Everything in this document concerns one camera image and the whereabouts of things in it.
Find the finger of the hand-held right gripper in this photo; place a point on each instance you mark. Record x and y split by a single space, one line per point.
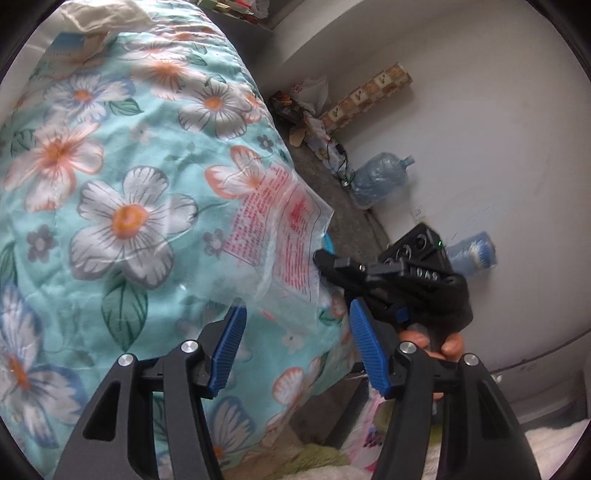
328 241
337 267

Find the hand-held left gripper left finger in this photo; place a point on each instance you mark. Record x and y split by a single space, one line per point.
228 350

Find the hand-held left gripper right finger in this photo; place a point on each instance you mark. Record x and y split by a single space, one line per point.
369 350

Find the clear red-printed plastic bag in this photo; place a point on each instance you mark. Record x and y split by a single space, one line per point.
281 240

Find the beige bag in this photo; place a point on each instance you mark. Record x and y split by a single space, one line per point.
106 14

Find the pale blue plastic packet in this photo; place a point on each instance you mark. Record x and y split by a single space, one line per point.
69 48

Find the person's right hand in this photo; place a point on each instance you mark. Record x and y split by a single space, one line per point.
450 346

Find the blue water bottle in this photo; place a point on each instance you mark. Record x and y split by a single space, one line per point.
473 251

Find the large blue water jug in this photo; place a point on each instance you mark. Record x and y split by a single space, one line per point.
378 177

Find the pink printed cloth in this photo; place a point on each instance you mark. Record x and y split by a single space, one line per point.
367 431

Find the white printed box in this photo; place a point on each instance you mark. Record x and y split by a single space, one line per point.
323 138

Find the tan cardboard piece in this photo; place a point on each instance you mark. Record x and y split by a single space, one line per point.
296 136

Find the white fluffy blanket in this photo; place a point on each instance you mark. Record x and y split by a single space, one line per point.
323 464

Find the black box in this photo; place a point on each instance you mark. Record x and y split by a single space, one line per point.
284 108

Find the tall patterned roll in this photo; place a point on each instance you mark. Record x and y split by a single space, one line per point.
364 99

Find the white plastic bag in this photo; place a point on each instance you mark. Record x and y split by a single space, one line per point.
314 92

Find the floral teal quilt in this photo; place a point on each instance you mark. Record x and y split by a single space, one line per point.
129 217

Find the pile of small boxes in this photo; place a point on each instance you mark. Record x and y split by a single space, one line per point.
231 7

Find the wall socket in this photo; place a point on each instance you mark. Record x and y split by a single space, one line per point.
418 212

